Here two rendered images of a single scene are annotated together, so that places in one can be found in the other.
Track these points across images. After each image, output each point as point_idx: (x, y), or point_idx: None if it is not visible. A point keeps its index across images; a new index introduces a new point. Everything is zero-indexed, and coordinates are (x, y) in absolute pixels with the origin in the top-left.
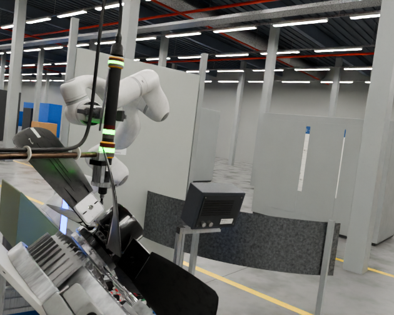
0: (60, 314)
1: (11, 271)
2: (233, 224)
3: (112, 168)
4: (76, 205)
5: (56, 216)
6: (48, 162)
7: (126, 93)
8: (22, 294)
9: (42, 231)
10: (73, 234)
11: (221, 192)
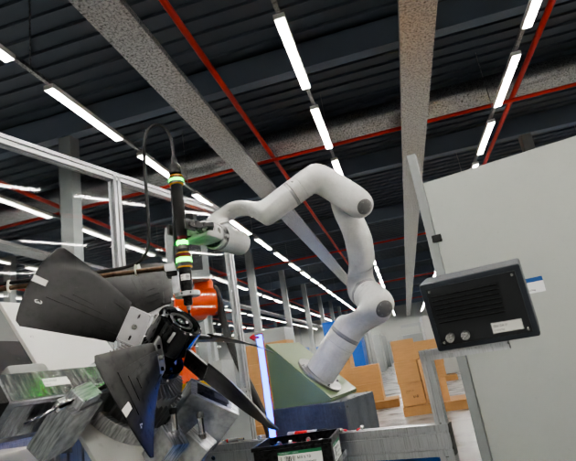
0: None
1: (55, 368)
2: (531, 330)
3: (363, 296)
4: None
5: (316, 369)
6: (131, 286)
7: (268, 202)
8: None
9: (295, 386)
10: None
11: (460, 275)
